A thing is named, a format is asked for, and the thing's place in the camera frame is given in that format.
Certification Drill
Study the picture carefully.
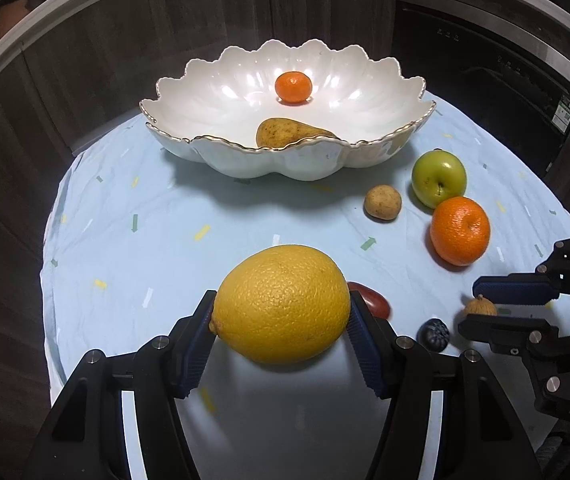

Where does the small tan longan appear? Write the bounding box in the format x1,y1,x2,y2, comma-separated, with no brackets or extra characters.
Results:
464,295,498,316

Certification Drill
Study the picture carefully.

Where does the dark blueberry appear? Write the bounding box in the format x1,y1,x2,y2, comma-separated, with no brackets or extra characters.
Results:
416,318,451,353

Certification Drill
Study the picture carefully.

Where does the large orange tangerine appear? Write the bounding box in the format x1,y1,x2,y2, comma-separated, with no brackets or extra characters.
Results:
429,196,491,266

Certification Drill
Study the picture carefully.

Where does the yellow lemon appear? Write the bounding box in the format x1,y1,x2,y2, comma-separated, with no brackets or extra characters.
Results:
209,245,351,365

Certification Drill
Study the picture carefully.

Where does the brown round kiwi potato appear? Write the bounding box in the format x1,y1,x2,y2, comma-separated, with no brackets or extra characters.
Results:
364,184,402,221

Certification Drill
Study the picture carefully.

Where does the green apple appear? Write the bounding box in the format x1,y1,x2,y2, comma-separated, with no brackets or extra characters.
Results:
412,148,467,209

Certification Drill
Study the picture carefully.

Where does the yellow brown mango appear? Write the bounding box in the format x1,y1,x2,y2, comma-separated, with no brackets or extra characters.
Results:
256,117,336,148

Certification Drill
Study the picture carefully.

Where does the small orange tangerine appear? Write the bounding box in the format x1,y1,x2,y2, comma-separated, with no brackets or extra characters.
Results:
274,70,313,104

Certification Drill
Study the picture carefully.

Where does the light blue patterned tablecloth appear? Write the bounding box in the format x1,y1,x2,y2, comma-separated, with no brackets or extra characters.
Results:
41,101,570,479

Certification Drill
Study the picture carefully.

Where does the white scalloped ceramic bowl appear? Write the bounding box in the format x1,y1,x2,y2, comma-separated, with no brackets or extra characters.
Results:
140,39,436,181

